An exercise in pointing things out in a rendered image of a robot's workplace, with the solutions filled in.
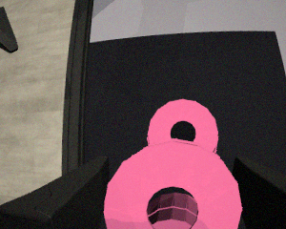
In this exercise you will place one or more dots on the dark grey mat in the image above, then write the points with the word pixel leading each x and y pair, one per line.
pixel 237 75

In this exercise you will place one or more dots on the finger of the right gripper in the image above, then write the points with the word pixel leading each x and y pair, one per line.
pixel 8 41

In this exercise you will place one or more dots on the pink cup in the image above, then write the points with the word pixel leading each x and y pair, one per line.
pixel 201 173
pixel 172 211
pixel 184 110

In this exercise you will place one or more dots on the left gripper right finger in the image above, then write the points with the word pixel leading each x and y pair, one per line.
pixel 262 193

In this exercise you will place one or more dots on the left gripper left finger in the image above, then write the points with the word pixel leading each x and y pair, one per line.
pixel 74 201

